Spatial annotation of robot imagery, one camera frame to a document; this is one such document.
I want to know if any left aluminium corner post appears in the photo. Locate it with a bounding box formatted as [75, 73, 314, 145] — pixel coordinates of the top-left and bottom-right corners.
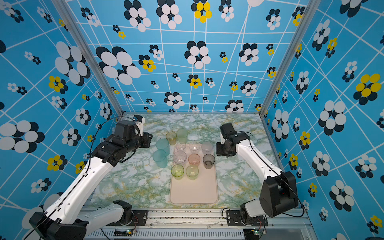
[52, 1, 124, 117]

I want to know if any pink textured plastic cup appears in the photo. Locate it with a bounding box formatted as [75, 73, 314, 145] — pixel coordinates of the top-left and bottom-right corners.
[188, 154, 201, 167]

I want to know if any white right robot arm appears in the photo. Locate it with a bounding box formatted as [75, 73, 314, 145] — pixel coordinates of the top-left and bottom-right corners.
[216, 123, 300, 225]

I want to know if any dark grey plastic cup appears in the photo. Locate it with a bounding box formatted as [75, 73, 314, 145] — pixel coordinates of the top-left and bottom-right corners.
[203, 154, 216, 169]

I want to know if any teal textured cup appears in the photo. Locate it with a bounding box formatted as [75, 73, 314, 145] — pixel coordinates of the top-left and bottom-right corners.
[156, 139, 170, 156]
[153, 150, 168, 168]

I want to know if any small clear faceted glass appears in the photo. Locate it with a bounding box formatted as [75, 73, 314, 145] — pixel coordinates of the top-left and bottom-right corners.
[189, 142, 201, 152]

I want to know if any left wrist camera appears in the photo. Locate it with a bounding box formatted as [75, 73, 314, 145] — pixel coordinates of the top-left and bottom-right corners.
[134, 115, 146, 137]

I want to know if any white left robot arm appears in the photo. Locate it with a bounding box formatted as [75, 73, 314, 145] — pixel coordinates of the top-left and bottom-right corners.
[29, 115, 153, 240]

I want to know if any bright green plastic cup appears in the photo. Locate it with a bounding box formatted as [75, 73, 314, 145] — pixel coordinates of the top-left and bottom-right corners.
[171, 164, 185, 180]

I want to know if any pale pink plastic tray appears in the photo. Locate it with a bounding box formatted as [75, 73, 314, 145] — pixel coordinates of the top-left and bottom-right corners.
[170, 144, 219, 205]

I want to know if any pale green plastic cup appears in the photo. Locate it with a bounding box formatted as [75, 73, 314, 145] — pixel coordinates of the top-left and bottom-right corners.
[186, 165, 199, 180]

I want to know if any right aluminium corner post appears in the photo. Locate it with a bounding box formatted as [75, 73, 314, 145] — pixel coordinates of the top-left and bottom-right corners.
[259, 0, 321, 117]

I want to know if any aluminium front rail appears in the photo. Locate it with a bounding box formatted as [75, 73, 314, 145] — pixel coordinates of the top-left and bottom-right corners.
[85, 209, 318, 240]

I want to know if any light green textured cup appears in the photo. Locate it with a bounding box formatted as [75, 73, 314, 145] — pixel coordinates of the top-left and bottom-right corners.
[177, 128, 188, 144]

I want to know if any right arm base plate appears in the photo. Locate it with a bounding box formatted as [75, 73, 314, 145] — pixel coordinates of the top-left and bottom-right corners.
[224, 210, 269, 228]

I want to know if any amber yellow plastic cup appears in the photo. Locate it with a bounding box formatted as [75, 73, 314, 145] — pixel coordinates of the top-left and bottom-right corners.
[166, 131, 177, 146]

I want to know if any large clear plastic cup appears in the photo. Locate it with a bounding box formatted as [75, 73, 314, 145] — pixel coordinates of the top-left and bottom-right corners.
[173, 151, 188, 167]

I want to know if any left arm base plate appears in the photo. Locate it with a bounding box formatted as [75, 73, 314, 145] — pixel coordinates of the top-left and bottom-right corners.
[108, 210, 149, 227]

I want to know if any clear textured plastic cup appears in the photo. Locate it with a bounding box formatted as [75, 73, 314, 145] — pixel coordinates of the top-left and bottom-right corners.
[201, 142, 214, 155]

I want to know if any aluminium corner post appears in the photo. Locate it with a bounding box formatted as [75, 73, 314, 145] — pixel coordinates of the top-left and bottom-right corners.
[52, 1, 124, 117]
[259, 0, 321, 117]

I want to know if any teal textured cup near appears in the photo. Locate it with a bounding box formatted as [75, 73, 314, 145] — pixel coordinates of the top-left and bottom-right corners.
[153, 150, 168, 168]

